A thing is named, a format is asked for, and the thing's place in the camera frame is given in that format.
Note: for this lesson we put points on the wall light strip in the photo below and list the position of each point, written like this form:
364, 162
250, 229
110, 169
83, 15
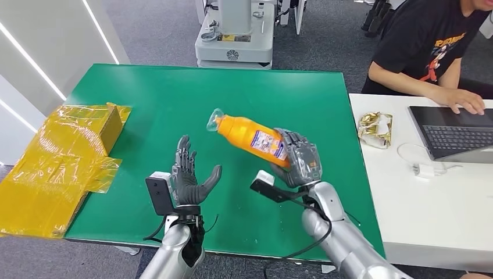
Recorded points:
32, 61
17, 115
100, 32

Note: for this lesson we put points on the white power adapter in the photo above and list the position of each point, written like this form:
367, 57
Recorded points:
423, 170

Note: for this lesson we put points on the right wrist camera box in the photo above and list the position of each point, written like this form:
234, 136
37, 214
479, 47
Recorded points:
269, 188

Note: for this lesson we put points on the grey robot base machine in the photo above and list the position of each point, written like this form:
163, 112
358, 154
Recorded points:
235, 46

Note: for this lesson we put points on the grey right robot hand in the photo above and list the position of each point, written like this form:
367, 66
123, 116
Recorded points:
304, 161

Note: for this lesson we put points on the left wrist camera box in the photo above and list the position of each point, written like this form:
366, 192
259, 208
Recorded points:
158, 194

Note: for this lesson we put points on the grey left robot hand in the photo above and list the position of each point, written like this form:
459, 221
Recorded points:
186, 188

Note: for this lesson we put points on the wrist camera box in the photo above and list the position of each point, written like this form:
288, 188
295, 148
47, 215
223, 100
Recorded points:
158, 194
269, 188

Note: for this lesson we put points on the person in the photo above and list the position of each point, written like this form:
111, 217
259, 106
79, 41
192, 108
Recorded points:
416, 42

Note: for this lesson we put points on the orange bottle with clear cap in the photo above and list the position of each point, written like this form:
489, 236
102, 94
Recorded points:
246, 134

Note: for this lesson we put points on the dark grey laptop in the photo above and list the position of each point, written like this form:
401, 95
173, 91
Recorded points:
454, 134

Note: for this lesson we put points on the yellow taped cardboard box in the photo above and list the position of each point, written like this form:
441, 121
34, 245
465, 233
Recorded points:
50, 169

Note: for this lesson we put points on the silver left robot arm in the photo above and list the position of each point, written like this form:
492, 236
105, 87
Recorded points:
169, 250

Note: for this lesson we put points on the white furniture leg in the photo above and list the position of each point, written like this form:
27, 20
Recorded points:
299, 17

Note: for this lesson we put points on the crumpled gold foil wrapper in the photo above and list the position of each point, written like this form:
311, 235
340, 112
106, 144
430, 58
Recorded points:
374, 130

